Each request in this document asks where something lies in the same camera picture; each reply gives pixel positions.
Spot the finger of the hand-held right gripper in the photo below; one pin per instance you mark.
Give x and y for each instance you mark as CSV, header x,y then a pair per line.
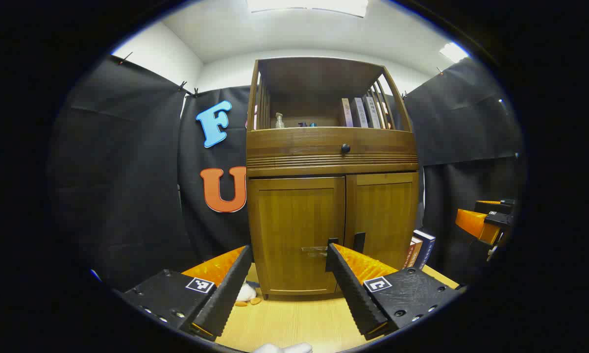
x,y
500,206
476,223

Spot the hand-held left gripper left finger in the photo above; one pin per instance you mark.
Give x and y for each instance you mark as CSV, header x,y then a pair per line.
x,y
226,299

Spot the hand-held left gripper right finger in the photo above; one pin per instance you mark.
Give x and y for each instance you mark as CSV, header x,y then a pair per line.
x,y
355,299

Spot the wooden double-door shoe cabinet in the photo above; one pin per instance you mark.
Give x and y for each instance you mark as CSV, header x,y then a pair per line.
x,y
319,73

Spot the penguin plush toy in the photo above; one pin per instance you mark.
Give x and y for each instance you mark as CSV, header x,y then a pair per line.
x,y
245,293

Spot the blue book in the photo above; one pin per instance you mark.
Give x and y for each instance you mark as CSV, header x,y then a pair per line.
x,y
426,250

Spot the tan book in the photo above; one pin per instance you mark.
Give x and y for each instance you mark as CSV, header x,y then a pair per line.
x,y
411,255

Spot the pale purple book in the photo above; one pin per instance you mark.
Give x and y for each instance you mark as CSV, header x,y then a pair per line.
x,y
360,113

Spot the black backdrop cloth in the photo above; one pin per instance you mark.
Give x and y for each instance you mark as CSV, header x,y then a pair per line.
x,y
128,171

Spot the small ceiling light panel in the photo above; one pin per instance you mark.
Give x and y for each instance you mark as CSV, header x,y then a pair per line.
x,y
454,52

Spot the pale pink book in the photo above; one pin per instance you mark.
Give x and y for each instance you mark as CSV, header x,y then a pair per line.
x,y
347,113

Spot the small blue object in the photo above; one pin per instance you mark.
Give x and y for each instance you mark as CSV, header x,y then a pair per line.
x,y
306,125

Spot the clear pump bottle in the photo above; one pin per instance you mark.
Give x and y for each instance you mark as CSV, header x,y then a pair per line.
x,y
280,122

